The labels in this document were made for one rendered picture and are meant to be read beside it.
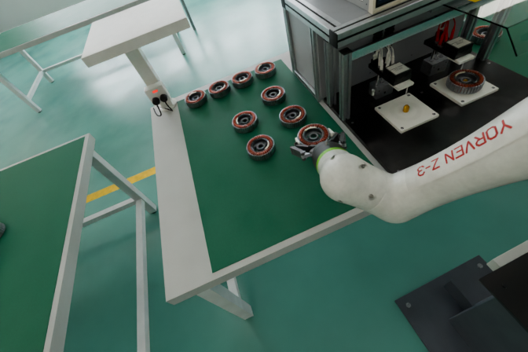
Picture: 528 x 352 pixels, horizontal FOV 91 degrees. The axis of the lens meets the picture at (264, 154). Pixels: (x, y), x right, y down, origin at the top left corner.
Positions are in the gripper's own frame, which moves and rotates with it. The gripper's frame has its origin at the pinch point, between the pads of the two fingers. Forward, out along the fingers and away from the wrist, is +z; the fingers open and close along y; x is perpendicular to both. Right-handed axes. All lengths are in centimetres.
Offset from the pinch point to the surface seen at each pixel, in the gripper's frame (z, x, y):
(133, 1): 235, 132, -124
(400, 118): 4.3, -3.0, 32.1
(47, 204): 12, 0, -115
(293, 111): 22.7, 6.6, -2.9
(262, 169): 2.6, -7.1, -21.0
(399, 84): 4.9, 8.8, 33.6
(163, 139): 30, 10, -64
